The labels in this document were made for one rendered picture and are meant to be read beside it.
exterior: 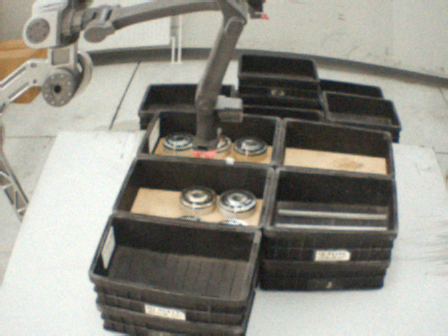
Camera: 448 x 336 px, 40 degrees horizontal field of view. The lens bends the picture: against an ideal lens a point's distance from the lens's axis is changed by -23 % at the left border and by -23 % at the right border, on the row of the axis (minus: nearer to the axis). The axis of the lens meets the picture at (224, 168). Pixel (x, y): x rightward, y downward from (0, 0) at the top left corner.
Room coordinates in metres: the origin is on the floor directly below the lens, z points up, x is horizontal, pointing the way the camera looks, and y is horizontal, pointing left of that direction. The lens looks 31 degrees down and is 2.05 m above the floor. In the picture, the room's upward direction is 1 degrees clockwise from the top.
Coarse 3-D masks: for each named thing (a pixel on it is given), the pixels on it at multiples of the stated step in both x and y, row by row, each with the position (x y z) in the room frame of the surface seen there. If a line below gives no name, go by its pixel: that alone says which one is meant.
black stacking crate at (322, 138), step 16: (288, 128) 2.12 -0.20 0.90; (304, 128) 2.12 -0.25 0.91; (320, 128) 2.11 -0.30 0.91; (336, 128) 2.10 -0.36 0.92; (288, 144) 2.12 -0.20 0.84; (304, 144) 2.12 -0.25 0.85; (320, 144) 2.11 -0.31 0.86; (336, 144) 2.10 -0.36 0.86; (352, 144) 2.09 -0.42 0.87; (368, 144) 2.08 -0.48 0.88; (384, 144) 2.07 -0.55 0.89
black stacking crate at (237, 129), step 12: (156, 120) 2.13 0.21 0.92; (168, 120) 2.18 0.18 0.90; (180, 120) 2.17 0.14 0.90; (192, 120) 2.17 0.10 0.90; (252, 120) 2.14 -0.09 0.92; (264, 120) 2.14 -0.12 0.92; (276, 120) 2.13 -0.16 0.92; (168, 132) 2.18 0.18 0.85; (192, 132) 2.17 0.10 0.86; (228, 132) 2.15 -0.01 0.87; (240, 132) 2.15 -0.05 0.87; (252, 132) 2.14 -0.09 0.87; (264, 132) 2.14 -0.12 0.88; (156, 144) 2.12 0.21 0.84
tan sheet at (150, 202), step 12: (144, 192) 1.86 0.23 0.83; (156, 192) 1.86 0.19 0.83; (168, 192) 1.86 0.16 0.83; (180, 192) 1.86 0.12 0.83; (144, 204) 1.80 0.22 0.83; (156, 204) 1.80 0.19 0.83; (168, 204) 1.80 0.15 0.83; (168, 216) 1.74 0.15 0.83; (204, 216) 1.75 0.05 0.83; (216, 216) 1.75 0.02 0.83; (252, 216) 1.75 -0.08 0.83
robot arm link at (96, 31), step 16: (160, 0) 1.75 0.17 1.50; (176, 0) 1.73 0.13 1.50; (192, 0) 1.72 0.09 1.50; (208, 0) 1.70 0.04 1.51; (224, 0) 1.69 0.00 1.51; (240, 0) 1.76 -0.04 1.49; (112, 16) 1.75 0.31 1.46; (128, 16) 1.74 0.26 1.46; (144, 16) 1.74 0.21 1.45; (160, 16) 1.74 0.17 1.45; (224, 16) 1.72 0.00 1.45; (240, 16) 1.71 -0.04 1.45; (96, 32) 1.74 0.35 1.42; (112, 32) 1.74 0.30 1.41
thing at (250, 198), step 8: (224, 192) 1.82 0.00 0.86; (232, 192) 1.82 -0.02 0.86; (240, 192) 1.82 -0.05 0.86; (248, 192) 1.82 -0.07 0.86; (224, 200) 1.78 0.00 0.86; (248, 200) 1.78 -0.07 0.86; (256, 200) 1.78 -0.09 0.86; (224, 208) 1.75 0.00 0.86; (232, 208) 1.74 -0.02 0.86; (240, 208) 1.75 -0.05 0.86; (248, 208) 1.74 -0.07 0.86
